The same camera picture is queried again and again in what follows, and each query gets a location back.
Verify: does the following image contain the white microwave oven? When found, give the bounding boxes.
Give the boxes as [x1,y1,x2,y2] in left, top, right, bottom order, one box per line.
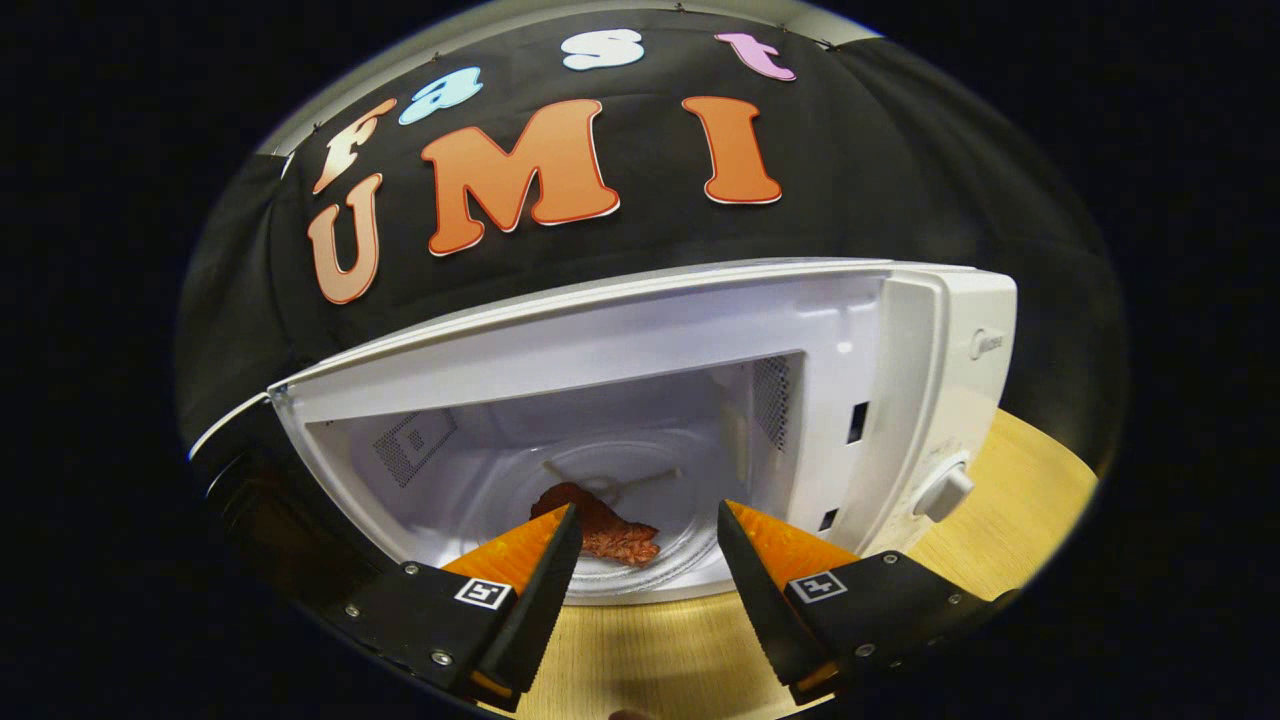
[188,258,1019,641]

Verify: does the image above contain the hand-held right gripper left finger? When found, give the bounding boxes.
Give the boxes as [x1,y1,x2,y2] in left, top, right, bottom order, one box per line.
[325,502,584,713]

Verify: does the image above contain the red dried meat strip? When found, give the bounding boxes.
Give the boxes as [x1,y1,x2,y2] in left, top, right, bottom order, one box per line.
[530,482,663,568]

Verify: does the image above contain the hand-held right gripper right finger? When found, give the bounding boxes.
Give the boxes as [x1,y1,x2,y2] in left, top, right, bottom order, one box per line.
[717,500,1016,706]

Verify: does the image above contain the glass turntable plate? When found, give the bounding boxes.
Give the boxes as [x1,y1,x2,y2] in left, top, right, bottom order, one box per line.
[455,440,791,601]

